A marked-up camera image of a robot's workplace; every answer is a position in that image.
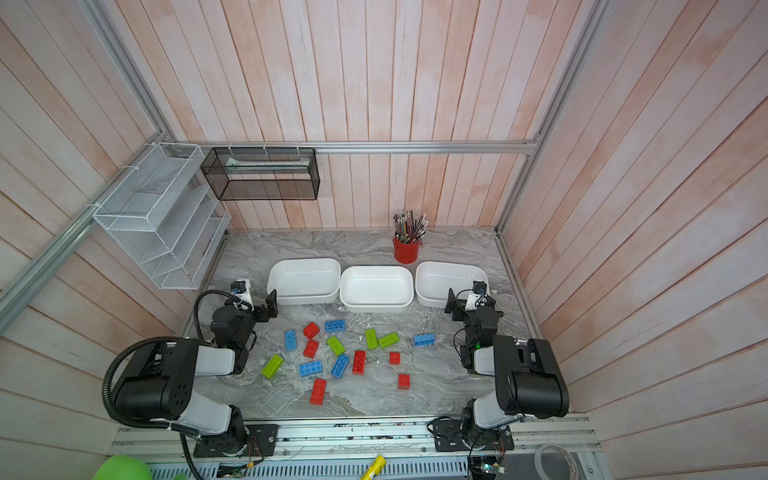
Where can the pencils bundle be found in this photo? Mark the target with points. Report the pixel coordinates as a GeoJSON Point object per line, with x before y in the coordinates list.
{"type": "Point", "coordinates": [409, 228]}

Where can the red long lego center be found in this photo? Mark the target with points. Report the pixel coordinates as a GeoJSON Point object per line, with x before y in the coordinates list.
{"type": "Point", "coordinates": [359, 362]}

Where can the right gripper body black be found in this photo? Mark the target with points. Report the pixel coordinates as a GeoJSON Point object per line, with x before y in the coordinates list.
{"type": "Point", "coordinates": [459, 306]}

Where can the red long lego bottom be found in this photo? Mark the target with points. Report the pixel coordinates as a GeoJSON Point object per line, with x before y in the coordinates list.
{"type": "Point", "coordinates": [318, 391]}

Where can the white bin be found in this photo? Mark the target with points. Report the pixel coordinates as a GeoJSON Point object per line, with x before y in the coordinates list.
{"type": "Point", "coordinates": [433, 281]}
{"type": "Point", "coordinates": [305, 281]}
{"type": "Point", "coordinates": [376, 289]}

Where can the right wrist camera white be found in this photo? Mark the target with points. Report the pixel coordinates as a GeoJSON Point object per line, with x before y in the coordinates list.
{"type": "Point", "coordinates": [477, 297]}

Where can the red pencil cup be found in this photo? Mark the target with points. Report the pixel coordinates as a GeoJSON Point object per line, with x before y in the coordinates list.
{"type": "Point", "coordinates": [406, 253]}

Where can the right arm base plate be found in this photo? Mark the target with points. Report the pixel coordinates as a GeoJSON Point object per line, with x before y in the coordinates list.
{"type": "Point", "coordinates": [454, 435]}

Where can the white wire wall shelf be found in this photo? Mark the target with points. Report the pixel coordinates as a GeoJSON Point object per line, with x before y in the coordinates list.
{"type": "Point", "coordinates": [167, 224]}

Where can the green ball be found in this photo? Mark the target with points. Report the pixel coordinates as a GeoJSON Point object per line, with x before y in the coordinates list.
{"type": "Point", "coordinates": [123, 467]}

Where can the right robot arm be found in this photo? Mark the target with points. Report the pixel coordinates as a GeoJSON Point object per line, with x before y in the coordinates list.
{"type": "Point", "coordinates": [527, 377]}

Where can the black mesh wall basket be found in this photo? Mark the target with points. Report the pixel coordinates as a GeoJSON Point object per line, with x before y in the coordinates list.
{"type": "Point", "coordinates": [262, 173]}

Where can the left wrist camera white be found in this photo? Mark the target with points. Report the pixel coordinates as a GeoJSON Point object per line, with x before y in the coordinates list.
{"type": "Point", "coordinates": [241, 289]}

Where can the blue lego top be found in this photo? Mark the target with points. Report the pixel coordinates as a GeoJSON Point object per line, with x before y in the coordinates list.
{"type": "Point", "coordinates": [335, 325]}

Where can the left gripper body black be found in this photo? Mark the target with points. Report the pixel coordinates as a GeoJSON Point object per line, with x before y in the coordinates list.
{"type": "Point", "coordinates": [264, 308]}

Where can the right white bin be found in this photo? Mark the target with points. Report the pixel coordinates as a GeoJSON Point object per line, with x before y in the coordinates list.
{"type": "Point", "coordinates": [433, 281]}

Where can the yellow tool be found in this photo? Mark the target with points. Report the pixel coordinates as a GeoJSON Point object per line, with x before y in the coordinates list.
{"type": "Point", "coordinates": [375, 469]}

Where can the left white bin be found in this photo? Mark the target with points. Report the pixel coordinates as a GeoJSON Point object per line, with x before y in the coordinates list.
{"type": "Point", "coordinates": [305, 281]}

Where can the aluminium front rail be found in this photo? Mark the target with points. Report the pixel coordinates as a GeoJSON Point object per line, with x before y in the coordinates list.
{"type": "Point", "coordinates": [337, 438]}

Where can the red long lego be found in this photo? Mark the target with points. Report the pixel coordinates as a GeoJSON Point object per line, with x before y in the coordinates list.
{"type": "Point", "coordinates": [318, 391]}
{"type": "Point", "coordinates": [359, 362]}

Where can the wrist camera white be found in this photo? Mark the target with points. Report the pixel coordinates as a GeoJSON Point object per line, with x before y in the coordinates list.
{"type": "Point", "coordinates": [241, 289]}
{"type": "Point", "coordinates": [477, 297]}

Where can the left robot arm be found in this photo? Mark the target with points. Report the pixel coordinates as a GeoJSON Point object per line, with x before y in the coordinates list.
{"type": "Point", "coordinates": [150, 385]}

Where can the small red lego lower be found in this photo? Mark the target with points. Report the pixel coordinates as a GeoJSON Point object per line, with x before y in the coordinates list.
{"type": "Point", "coordinates": [404, 382]}

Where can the middle white bin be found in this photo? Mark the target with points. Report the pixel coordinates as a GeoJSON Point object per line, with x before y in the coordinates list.
{"type": "Point", "coordinates": [376, 289]}

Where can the red square lego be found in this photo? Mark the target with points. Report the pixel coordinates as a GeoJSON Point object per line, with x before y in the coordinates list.
{"type": "Point", "coordinates": [311, 330]}
{"type": "Point", "coordinates": [311, 349]}

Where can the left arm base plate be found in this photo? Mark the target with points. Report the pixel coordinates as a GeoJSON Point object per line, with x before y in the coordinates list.
{"type": "Point", "coordinates": [254, 439]}

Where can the green lego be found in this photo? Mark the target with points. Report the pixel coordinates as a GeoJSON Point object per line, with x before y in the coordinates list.
{"type": "Point", "coordinates": [389, 340]}
{"type": "Point", "coordinates": [371, 339]}
{"type": "Point", "coordinates": [272, 366]}
{"type": "Point", "coordinates": [335, 345]}

